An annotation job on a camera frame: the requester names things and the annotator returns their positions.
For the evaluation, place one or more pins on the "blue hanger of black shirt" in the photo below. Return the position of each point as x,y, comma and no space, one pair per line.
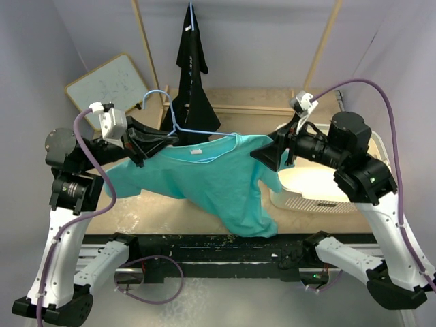
193,25

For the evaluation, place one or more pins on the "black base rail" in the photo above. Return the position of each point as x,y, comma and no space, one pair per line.
225,256

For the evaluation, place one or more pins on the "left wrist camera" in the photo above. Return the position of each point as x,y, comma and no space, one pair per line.
113,122

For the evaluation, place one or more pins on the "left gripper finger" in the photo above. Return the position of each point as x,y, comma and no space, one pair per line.
145,148
149,131

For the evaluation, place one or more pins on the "wooden clothes rack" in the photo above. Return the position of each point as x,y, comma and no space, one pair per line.
234,108

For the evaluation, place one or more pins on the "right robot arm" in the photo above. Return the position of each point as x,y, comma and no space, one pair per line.
395,281

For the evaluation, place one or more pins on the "small whiteboard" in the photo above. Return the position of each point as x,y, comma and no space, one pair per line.
117,81

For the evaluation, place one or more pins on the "light blue wire hanger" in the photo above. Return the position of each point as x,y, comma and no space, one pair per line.
175,126

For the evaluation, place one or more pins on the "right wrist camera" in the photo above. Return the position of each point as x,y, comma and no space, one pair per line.
303,104

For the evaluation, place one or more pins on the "white laundry basket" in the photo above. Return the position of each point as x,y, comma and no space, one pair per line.
310,187

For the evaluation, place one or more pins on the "teal t shirt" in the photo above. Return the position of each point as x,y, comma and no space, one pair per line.
219,176

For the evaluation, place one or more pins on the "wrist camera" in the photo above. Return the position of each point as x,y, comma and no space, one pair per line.
303,104
113,122

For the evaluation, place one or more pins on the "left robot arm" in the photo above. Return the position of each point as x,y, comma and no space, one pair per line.
80,191

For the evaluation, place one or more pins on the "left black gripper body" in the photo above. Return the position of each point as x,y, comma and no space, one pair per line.
131,148

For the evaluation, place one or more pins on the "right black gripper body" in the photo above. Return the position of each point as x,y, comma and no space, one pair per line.
290,133

